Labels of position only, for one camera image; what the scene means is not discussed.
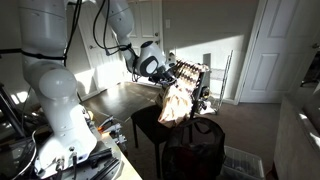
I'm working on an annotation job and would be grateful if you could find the white thin cable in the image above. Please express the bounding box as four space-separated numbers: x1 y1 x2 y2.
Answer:
12 129 38 180

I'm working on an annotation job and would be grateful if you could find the black mesh laundry basket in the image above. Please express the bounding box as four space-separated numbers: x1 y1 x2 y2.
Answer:
161 117 227 180

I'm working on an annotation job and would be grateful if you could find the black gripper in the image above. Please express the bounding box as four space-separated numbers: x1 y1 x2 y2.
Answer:
147 65 178 87

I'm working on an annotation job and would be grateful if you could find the peach shirt with red print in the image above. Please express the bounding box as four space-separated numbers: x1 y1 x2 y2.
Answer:
156 80 195 130

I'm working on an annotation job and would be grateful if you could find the white panel door with lever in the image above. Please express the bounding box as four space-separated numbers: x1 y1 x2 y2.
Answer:
66 0 127 93

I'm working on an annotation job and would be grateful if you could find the grey orange table clamp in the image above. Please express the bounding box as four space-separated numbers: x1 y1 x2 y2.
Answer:
97 115 128 145

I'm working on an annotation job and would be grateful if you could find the black camera stand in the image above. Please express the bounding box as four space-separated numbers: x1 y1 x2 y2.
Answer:
0 83 27 138

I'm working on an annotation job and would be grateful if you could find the white wire rack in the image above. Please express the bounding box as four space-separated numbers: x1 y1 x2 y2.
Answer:
207 49 234 115

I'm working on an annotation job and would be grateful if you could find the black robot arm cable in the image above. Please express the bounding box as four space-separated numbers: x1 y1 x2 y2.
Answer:
0 0 142 83

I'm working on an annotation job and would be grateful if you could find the black metal rail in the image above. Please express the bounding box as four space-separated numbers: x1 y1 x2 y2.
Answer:
87 147 122 180

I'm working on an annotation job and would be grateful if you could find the white panel door with deadbolt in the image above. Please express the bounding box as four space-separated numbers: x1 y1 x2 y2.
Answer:
124 0 164 88

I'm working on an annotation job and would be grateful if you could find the wide white panel door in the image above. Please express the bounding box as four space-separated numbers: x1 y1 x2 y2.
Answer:
237 0 320 105

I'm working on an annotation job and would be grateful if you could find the grey upholstered furniture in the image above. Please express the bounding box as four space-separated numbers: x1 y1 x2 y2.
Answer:
273 82 320 180

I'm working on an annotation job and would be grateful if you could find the clear plastic storage bin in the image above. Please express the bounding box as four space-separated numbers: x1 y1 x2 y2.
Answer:
218 145 267 180

